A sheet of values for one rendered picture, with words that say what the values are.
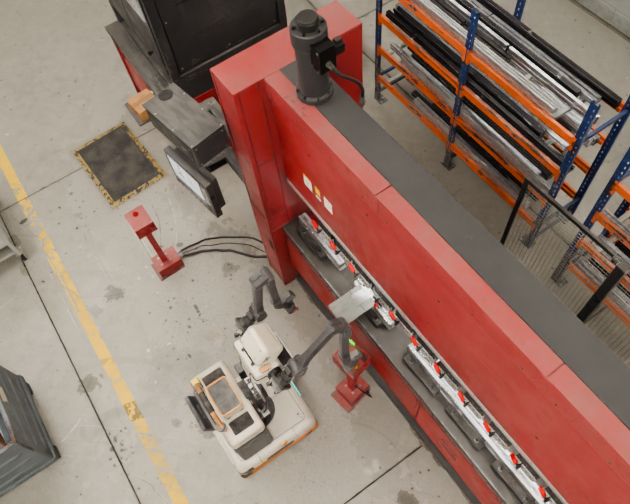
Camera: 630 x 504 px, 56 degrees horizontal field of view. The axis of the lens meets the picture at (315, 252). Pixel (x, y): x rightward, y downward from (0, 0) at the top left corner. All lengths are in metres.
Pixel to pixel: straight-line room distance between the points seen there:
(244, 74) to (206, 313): 2.44
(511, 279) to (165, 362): 3.23
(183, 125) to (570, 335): 2.37
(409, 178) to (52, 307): 3.73
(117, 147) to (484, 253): 4.51
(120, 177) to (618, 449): 4.94
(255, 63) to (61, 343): 3.12
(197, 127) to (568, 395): 2.42
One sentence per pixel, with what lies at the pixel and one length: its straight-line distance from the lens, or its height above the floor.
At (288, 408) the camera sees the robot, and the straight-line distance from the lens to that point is 4.46.
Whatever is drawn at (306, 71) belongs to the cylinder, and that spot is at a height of 2.51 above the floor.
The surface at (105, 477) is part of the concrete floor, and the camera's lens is 5.01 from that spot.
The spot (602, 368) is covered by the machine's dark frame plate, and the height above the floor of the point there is 2.30.
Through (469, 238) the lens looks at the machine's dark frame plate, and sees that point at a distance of 2.67.
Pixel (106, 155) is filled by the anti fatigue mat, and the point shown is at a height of 0.01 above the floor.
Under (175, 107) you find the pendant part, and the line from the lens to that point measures 3.76.
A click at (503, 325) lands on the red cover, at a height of 2.30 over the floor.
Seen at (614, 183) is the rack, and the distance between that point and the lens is 4.19.
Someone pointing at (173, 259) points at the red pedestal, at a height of 0.12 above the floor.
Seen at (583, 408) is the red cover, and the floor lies 2.30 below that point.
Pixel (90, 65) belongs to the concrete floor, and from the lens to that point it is 7.36.
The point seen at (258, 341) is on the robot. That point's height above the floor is 1.39.
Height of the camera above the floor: 4.58
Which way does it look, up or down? 61 degrees down
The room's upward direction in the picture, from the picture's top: 9 degrees counter-clockwise
